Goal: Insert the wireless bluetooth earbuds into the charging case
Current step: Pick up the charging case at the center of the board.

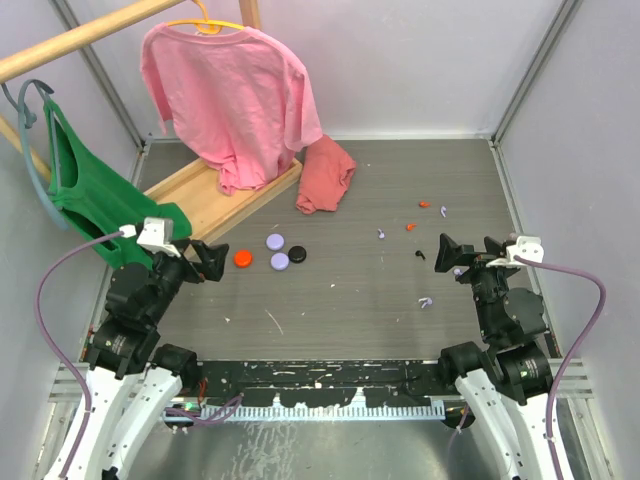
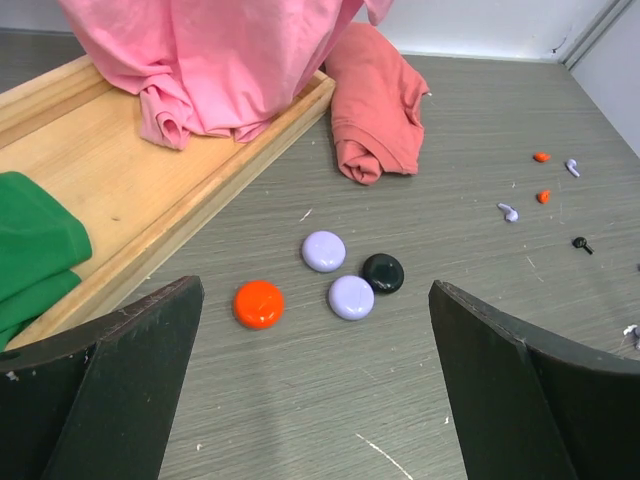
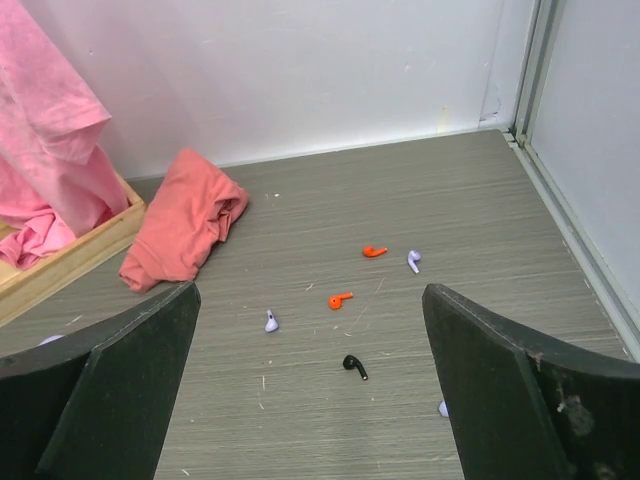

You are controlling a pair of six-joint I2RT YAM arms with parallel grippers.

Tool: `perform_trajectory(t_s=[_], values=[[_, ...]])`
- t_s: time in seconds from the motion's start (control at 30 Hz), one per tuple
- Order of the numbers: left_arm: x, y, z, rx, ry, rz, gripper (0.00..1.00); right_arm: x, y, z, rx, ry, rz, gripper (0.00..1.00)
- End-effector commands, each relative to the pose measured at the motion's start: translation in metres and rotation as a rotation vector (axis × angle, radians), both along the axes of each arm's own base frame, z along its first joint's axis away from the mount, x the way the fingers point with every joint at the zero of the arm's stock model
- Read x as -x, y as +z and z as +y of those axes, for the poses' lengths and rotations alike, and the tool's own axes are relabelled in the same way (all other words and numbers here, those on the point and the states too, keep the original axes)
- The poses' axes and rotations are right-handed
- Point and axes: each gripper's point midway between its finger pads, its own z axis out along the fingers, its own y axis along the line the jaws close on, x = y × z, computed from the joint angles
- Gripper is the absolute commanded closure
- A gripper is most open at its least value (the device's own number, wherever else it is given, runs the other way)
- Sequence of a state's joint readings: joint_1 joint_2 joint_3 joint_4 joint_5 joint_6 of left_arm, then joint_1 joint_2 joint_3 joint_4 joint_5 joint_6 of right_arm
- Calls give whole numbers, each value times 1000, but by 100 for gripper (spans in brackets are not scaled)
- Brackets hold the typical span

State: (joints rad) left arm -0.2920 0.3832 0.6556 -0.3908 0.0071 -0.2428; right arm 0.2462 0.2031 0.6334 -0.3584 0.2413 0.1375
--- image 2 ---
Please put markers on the lilac earbud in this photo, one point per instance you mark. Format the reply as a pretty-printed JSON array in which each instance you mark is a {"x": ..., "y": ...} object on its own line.
[
  {"x": 572, "y": 167},
  {"x": 510, "y": 214},
  {"x": 633, "y": 332}
]

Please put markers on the black earbud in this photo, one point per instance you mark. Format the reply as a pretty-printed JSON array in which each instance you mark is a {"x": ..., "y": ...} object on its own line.
[{"x": 582, "y": 243}]

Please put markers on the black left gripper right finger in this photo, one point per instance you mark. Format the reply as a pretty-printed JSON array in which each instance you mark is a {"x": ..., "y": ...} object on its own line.
[{"x": 528, "y": 403}]

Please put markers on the orange earbud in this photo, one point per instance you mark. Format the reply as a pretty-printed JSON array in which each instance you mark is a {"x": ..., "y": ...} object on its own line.
[
  {"x": 543, "y": 197},
  {"x": 541, "y": 157}
]

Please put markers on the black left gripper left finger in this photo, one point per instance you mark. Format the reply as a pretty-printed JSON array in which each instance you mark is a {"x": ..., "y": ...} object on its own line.
[{"x": 98, "y": 401}]

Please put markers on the salmon folded shirt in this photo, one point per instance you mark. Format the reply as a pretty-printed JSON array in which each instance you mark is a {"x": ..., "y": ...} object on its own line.
[{"x": 376, "y": 106}]

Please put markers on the green tank top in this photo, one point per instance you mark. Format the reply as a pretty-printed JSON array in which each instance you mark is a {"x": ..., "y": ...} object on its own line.
[{"x": 41, "y": 242}]

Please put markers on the lilac earbud case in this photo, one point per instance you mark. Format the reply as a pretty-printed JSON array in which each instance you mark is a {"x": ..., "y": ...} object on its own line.
[
  {"x": 323, "y": 251},
  {"x": 351, "y": 297}
]

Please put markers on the orange earbud case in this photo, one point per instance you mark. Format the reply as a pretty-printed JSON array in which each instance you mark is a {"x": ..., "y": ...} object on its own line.
[{"x": 258, "y": 304}]

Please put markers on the black earbud case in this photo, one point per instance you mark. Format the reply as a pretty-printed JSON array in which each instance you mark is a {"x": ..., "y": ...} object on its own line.
[{"x": 383, "y": 272}]

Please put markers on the pink t-shirt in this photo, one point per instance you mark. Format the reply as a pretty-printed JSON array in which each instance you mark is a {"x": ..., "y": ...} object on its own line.
[{"x": 213, "y": 68}]

